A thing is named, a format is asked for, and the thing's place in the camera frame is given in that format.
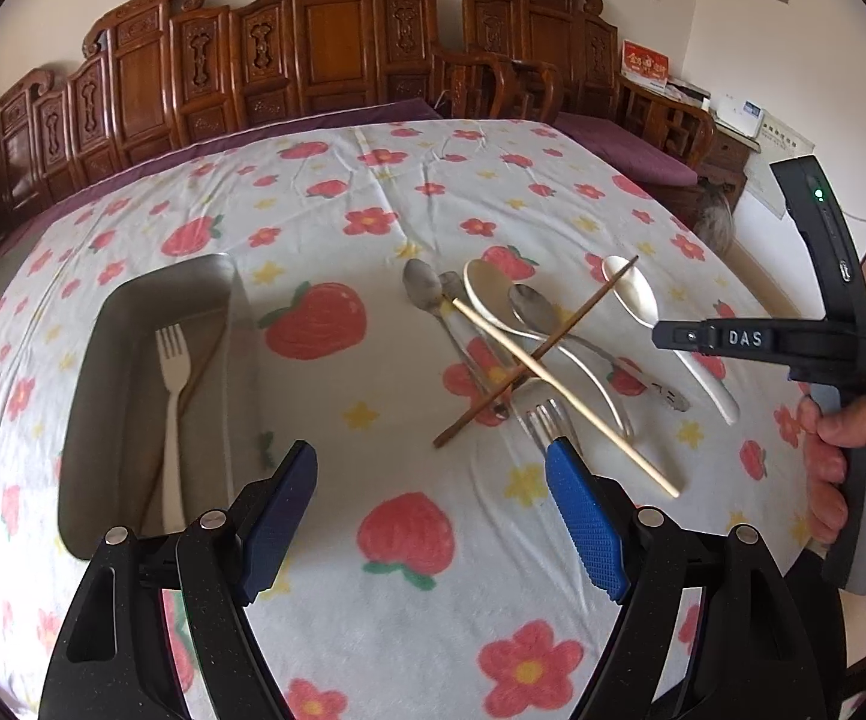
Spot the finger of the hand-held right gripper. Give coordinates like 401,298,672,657
652,319,790,355

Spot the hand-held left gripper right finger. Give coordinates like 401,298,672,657
545,439,828,720

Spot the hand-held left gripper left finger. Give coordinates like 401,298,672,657
39,441,319,720

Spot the metal fork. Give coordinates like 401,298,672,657
519,397,580,466

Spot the dark wooden chopstick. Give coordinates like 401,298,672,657
433,255,640,449

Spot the rectangular metal tray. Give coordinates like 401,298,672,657
56,255,269,560

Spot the grey plastic bag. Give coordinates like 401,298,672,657
695,184,738,252

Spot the white plastic fork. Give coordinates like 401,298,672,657
155,324,190,530

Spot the floral strawberry tablecloth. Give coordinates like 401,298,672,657
0,118,828,720

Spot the white box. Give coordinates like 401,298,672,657
710,94,768,137

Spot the purple seat cushion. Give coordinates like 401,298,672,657
553,111,698,187

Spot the red box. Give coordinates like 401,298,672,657
622,39,670,87

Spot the wooden armchair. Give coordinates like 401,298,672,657
508,60,563,125
429,49,516,121

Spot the carved wooden bench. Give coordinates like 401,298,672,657
463,0,621,121
230,0,441,121
0,0,235,203

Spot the white wall sheet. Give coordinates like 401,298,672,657
748,112,803,205

